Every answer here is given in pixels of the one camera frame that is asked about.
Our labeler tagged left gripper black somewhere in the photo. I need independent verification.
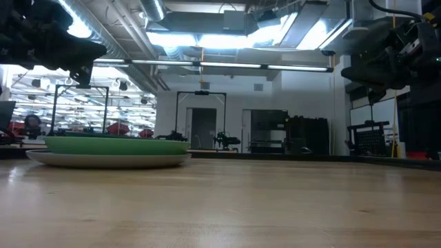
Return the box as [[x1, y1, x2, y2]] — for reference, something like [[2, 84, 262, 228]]
[[0, 13, 108, 89]]

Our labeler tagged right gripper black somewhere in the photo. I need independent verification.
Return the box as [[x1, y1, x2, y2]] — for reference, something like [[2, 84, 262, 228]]
[[340, 28, 441, 105]]

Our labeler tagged green opaque plastic plate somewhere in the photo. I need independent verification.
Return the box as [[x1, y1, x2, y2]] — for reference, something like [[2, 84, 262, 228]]
[[43, 135, 191, 156]]

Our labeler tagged grey plastic plate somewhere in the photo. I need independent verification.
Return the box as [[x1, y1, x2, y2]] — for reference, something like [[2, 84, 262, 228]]
[[25, 148, 192, 169]]

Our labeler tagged whiteboard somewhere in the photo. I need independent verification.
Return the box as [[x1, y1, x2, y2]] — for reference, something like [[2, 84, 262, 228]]
[[350, 97, 398, 138]]

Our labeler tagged black pegboard cart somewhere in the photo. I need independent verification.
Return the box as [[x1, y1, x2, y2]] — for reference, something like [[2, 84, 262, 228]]
[[347, 120, 397, 158]]

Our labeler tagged person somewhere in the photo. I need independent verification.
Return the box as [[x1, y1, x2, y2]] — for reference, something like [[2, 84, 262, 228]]
[[19, 114, 43, 138]]

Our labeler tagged red box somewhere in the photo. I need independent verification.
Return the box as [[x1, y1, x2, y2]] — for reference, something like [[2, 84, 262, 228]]
[[406, 150, 429, 160]]

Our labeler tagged black cabinet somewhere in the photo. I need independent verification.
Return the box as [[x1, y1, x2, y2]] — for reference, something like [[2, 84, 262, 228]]
[[287, 116, 331, 156]]

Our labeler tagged dark monitor screen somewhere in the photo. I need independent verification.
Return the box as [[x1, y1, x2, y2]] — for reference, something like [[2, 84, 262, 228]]
[[0, 101, 17, 135]]

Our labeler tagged dark shelf unit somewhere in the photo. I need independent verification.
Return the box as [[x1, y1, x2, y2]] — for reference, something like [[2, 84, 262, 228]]
[[249, 110, 289, 154]]

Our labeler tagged long ceiling light strip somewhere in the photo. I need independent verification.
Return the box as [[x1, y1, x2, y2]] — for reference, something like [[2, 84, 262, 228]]
[[92, 58, 334, 73]]

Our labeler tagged silver spiral air duct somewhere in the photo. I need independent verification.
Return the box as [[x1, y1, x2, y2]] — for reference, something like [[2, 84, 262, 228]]
[[139, 0, 167, 22], [57, 0, 156, 60]]

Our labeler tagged black gantry frame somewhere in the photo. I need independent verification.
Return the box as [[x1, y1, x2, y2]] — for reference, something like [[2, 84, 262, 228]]
[[174, 90, 228, 143], [50, 84, 110, 136]]

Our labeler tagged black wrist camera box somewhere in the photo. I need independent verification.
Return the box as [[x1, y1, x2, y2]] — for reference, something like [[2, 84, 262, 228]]
[[406, 12, 441, 66]]

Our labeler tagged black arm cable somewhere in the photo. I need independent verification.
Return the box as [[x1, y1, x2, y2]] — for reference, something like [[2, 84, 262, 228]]
[[367, 0, 425, 20]]

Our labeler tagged grey ceiling duct box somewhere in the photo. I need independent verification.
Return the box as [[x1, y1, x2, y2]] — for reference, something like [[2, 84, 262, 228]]
[[223, 10, 247, 35]]

